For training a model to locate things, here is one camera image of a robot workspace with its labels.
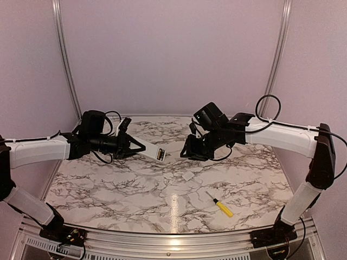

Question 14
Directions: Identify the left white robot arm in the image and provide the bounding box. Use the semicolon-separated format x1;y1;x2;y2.
1;110;146;241

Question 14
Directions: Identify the aluminium frame post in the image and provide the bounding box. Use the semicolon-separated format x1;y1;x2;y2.
256;0;293;121
52;0;82;120

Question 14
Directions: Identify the yellow handled screwdriver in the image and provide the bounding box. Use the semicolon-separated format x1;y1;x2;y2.
205;191;233;218

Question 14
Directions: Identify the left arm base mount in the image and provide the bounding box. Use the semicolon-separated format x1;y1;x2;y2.
40;226;87;247

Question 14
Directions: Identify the front aluminium rail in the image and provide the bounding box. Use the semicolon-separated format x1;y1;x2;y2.
20;216;327;260

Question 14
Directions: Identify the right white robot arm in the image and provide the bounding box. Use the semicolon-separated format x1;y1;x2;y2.
180;102;336;243

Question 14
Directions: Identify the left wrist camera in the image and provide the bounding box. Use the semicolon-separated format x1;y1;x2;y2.
115;117;132;136

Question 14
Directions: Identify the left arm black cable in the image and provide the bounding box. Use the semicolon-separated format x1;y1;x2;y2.
0;110;123;164

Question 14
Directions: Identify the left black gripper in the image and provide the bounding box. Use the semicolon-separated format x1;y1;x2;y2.
89;130;145;159

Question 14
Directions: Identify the left aluminium frame post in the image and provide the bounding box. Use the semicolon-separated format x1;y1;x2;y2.
52;0;82;120

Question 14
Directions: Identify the right aluminium frame post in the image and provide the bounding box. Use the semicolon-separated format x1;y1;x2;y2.
256;0;293;121

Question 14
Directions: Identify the white battery cover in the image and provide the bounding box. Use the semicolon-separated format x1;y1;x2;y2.
182;171;195;181

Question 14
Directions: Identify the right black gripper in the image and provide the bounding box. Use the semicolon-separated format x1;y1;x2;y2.
179;127;225;161

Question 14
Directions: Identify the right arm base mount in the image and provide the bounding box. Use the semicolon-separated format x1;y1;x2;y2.
250;226;298;248

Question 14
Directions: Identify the white remote control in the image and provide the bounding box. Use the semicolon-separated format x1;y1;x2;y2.
134;137;163;163

